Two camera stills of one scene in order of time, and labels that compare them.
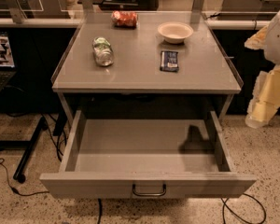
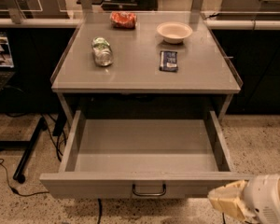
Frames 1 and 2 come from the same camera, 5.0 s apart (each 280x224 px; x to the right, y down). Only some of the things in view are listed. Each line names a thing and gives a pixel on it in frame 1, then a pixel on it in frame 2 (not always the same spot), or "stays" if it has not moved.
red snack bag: (125, 20) stays
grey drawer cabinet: (146, 62) stays
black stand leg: (29, 146) stays
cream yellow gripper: (279, 37) to (261, 198)
